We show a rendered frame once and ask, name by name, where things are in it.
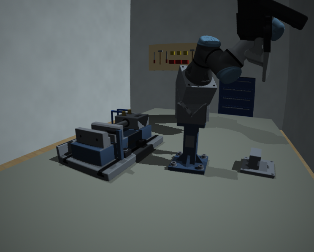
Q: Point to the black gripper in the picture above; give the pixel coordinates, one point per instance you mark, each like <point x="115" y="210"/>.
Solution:
<point x="255" y="24"/>

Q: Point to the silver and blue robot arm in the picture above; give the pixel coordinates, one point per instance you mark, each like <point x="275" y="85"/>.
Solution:
<point x="226" y="65"/>

